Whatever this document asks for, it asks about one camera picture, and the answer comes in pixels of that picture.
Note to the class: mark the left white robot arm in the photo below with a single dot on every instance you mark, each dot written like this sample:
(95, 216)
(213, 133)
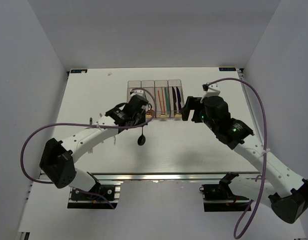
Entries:
(59, 156)

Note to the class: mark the black knife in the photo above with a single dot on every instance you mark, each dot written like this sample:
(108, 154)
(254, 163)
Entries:
(174, 99)

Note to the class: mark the purple iridescent knife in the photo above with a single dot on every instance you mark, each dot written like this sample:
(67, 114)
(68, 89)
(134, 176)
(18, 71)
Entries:
(179, 99)

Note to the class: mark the right blue corner label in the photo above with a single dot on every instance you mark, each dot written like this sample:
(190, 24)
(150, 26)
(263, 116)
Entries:
(227, 69)

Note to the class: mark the left blue corner label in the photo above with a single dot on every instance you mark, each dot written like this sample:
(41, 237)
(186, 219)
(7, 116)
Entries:
(78, 71)

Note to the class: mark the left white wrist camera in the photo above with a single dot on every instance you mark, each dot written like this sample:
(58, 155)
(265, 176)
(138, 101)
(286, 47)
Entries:
(137, 92)

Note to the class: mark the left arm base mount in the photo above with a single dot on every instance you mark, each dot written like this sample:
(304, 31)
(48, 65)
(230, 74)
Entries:
(103, 197)

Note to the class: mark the iridescent rainbow spoon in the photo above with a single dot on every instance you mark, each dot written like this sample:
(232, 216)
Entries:
(150, 113)

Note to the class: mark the blue corner label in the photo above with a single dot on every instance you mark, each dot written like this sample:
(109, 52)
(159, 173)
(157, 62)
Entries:
(78, 71)
(227, 69)

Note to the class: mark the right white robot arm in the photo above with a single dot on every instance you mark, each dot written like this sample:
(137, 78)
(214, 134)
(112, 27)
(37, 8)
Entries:
(287, 192)

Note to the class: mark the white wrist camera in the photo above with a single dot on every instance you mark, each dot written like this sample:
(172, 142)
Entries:
(137, 92)
(211, 89)

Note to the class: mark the green chopstick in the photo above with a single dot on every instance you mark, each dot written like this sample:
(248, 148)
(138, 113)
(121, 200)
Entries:
(169, 98)

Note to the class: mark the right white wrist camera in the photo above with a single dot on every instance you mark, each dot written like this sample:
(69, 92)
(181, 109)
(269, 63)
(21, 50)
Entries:
(211, 89)

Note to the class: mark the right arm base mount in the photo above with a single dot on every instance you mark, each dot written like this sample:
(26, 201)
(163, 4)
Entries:
(219, 198)

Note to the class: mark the clear four-compartment utensil organizer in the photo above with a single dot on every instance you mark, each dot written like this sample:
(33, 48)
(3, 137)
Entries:
(151, 87)

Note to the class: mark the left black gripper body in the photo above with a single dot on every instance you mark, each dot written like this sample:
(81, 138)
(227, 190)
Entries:
(139, 118)

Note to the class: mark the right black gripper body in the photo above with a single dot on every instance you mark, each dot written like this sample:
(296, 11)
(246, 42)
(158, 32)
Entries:
(209, 122)

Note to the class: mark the orange chopstick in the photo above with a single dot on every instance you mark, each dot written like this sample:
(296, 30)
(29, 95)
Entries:
(163, 99)
(160, 101)

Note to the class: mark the black spoon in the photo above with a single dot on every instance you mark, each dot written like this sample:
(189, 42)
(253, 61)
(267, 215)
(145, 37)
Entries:
(141, 139)

